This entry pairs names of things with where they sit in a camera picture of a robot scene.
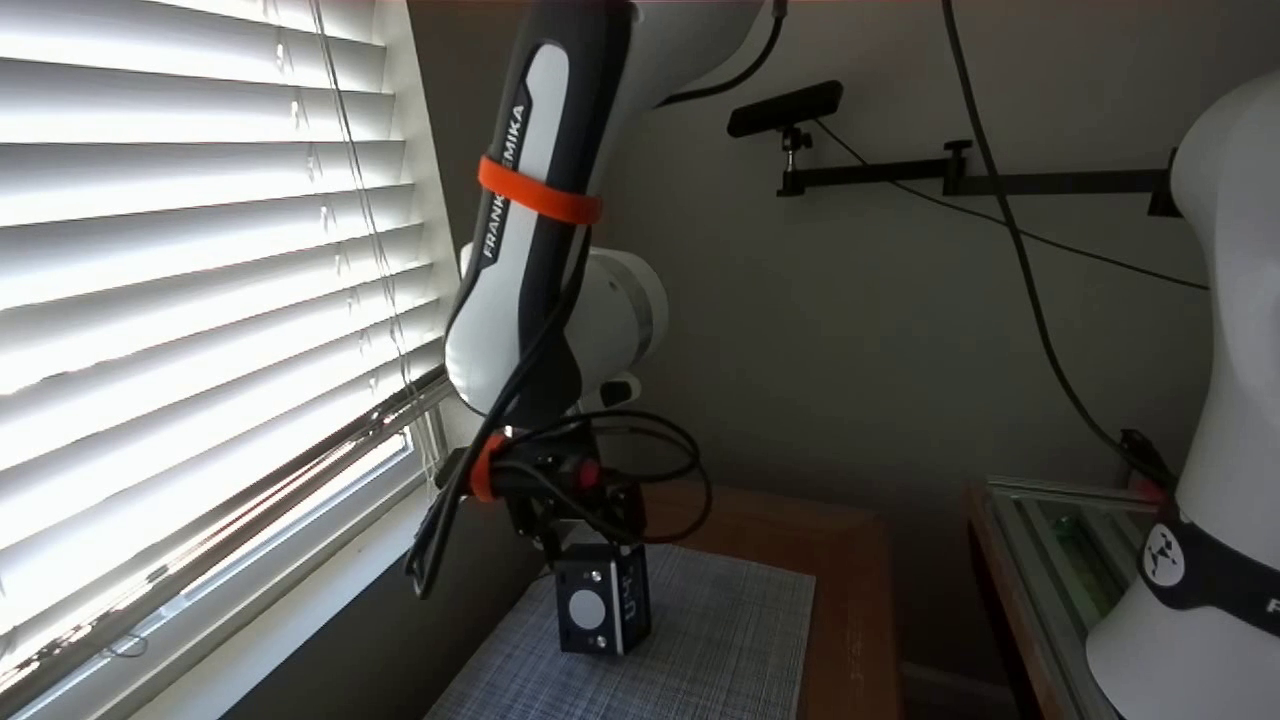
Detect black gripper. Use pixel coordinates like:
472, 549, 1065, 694
498, 458, 646, 562

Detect black cube device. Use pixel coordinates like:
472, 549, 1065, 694
557, 543, 652, 657

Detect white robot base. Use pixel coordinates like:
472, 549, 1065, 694
1084, 72, 1280, 720

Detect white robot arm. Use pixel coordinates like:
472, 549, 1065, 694
446, 0, 765, 472

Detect grey woven placemat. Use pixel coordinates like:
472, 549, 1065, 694
423, 549, 818, 720

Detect wooden side table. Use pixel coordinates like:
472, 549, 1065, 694
646, 488, 904, 720

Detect white window blinds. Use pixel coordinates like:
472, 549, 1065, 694
0, 0, 458, 683

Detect orange cable strap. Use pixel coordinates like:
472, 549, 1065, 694
472, 151, 607, 234

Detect black stereo camera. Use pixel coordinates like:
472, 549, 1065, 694
728, 82, 845, 135

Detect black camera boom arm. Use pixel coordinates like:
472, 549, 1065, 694
780, 127, 1177, 215

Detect black hanging cable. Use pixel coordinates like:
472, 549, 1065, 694
936, 0, 1177, 498

